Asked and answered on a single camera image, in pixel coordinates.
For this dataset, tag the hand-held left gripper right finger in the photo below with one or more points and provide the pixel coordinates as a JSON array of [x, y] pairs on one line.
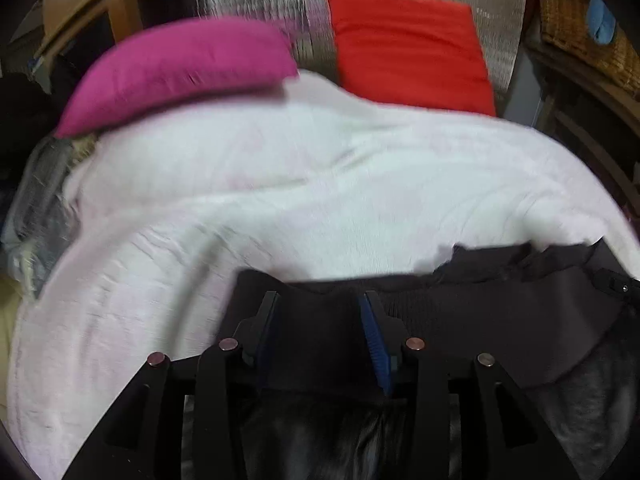
[[375, 340]]

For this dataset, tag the wooden table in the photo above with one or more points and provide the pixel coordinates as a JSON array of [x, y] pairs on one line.
[[100, 5]]

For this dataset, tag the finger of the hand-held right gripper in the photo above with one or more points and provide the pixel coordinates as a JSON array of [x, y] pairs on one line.
[[617, 282]]

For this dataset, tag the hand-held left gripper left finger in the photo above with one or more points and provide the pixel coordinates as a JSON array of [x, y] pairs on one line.
[[267, 340]]

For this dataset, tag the black jacket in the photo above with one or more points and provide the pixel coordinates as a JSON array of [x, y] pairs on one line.
[[325, 310]]

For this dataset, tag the grey plastic bag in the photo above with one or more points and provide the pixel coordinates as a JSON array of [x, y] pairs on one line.
[[40, 200]]

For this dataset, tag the magenta cushion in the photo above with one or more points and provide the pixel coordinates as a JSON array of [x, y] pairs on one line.
[[175, 70]]

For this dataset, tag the red cushion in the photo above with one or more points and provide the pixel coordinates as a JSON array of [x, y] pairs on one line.
[[410, 50]]

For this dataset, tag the blue cloth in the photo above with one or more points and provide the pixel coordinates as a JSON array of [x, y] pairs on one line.
[[600, 20]]

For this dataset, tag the white blanket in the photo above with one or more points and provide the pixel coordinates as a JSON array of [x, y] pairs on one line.
[[300, 185]]

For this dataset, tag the wicker basket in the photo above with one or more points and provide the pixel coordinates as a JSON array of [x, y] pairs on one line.
[[565, 15]]

